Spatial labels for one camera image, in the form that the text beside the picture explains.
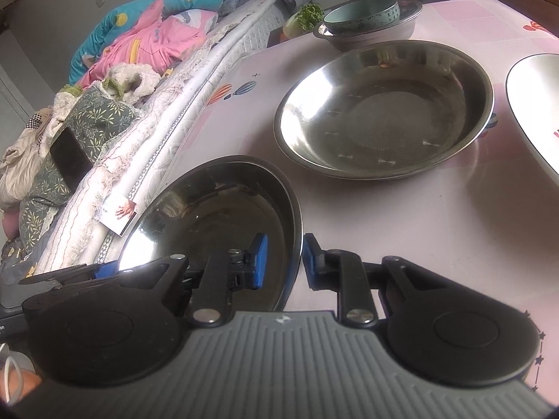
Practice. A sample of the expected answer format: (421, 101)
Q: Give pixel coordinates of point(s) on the leafy green vegetable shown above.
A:
(308, 15)

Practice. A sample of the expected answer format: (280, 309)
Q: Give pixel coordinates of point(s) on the green ceramic bowl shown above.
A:
(362, 19)

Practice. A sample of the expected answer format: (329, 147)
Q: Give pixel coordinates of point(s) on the deep steel bowl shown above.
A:
(371, 41)

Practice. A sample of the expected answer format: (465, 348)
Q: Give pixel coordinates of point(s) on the white bed mattress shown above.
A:
(196, 78)

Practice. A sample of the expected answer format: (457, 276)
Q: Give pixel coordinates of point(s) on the medium shallow steel bowl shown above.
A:
(209, 209)

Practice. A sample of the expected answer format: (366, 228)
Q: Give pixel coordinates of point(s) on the white printed plate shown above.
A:
(537, 109)

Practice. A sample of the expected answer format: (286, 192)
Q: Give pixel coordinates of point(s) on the large steel bowl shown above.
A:
(384, 113)

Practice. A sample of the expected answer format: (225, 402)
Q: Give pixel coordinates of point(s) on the pink printed table cover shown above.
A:
(436, 209)

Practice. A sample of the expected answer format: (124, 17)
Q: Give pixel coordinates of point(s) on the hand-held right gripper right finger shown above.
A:
(309, 258)

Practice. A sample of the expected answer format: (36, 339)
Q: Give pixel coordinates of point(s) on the beige cloth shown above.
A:
(17, 161)

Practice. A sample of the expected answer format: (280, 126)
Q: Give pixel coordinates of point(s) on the white fluffy cloth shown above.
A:
(131, 76)

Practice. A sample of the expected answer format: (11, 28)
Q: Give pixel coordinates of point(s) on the small photo card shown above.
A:
(118, 214)

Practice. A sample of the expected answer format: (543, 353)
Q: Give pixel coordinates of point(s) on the green leaf-patterned pillow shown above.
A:
(100, 118)

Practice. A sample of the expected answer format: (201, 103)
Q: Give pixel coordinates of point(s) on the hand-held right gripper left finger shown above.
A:
(260, 262)

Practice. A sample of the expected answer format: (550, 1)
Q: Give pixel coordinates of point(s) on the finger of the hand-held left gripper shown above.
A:
(105, 269)

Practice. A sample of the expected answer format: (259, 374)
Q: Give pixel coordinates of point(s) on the dark flat box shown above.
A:
(275, 37)

